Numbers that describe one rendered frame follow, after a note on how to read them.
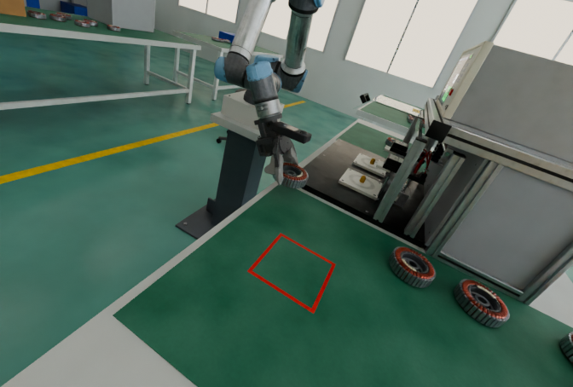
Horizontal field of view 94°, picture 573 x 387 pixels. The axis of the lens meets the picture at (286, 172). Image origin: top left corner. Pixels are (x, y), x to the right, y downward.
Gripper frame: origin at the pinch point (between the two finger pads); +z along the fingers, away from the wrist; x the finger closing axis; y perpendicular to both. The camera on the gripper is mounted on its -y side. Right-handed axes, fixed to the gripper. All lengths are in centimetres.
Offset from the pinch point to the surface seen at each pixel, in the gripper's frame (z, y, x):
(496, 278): 37, -53, -6
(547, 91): -11, -66, -17
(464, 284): 30, -44, 6
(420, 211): 16.3, -35.9, -6.6
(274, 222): 7.5, -0.6, 16.1
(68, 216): 10, 140, 7
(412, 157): -0.2, -35.2, -7.6
